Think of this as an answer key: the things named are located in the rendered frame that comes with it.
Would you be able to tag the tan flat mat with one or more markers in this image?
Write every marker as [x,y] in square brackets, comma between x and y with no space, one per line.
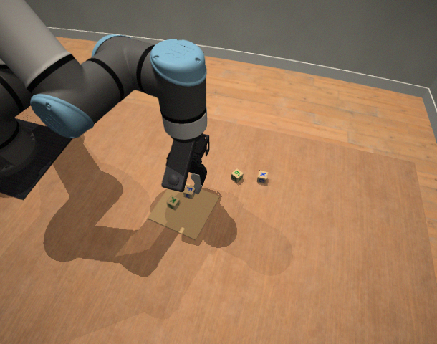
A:
[191,215]

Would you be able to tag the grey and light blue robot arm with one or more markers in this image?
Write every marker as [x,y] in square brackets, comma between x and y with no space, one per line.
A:
[70,97]

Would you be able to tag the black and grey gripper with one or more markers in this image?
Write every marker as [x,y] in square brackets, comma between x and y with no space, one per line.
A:
[197,169]

